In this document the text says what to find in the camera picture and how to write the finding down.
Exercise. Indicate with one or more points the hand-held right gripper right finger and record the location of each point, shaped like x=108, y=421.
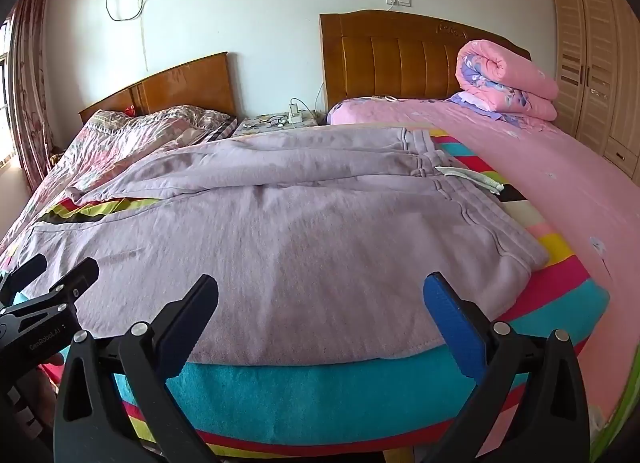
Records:
x=450, y=318

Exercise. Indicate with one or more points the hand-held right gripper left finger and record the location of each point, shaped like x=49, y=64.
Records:
x=192, y=313

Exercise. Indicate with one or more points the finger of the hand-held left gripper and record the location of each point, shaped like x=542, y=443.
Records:
x=75, y=280
x=25, y=273

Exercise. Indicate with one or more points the lilac knit pants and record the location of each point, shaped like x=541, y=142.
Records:
x=300, y=243

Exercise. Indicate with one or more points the rainbow striped blanket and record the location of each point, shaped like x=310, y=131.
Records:
x=300, y=393

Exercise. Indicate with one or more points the white cloth piece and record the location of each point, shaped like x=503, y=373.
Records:
x=465, y=175

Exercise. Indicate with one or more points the pale floral quilt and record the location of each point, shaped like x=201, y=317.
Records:
x=125, y=135

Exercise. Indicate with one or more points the pink bedsheet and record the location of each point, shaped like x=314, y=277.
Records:
x=550, y=183

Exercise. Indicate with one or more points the pink floral curtain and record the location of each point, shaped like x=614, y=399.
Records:
x=30, y=93

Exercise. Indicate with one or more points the plaid pillow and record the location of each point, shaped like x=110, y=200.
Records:
x=222, y=129

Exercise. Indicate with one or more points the nightstand with floral cover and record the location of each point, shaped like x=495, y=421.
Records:
x=250, y=129

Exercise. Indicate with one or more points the black eyeglasses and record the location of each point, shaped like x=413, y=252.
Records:
x=271, y=120

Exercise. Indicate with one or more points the white charger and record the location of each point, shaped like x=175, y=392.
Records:
x=295, y=113

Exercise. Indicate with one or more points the pink floral pillow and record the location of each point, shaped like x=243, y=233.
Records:
x=360, y=110

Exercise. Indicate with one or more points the low wooden headboard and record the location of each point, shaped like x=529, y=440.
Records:
x=190, y=85

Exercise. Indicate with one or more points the rolled pink floral quilt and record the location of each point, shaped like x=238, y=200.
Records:
x=505, y=73

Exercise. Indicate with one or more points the tall wooden headboard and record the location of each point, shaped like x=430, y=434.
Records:
x=390, y=58

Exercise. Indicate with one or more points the light wooden wardrobe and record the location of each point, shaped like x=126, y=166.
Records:
x=595, y=68

